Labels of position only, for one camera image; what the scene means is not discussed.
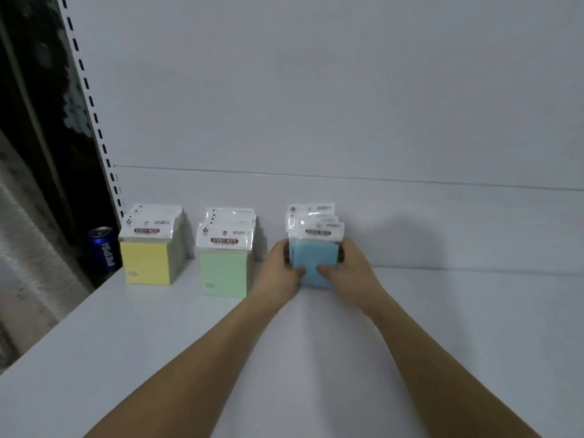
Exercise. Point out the white metal shelf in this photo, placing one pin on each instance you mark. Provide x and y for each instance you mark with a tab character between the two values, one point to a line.
342	86

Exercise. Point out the white flower window decal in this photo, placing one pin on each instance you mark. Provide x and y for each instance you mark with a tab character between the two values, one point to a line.
77	114

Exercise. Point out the white patterned curtain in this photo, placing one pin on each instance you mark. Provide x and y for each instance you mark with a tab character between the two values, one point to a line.
32	269

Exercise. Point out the person's left hand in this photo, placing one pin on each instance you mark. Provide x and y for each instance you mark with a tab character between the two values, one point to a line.
276	280

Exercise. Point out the blue drink can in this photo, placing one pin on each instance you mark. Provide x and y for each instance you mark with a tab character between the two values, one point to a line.
105	253

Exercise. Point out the person's right forearm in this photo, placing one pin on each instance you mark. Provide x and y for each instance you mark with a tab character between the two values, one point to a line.
447	378

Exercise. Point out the row of yellow sticky notes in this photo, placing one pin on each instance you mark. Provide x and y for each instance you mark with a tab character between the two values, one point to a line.
146	262

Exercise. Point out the person's left forearm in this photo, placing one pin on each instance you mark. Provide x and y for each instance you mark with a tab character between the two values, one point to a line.
191	374

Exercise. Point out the row of green sticky notes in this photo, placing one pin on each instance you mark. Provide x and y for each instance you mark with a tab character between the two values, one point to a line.
223	273

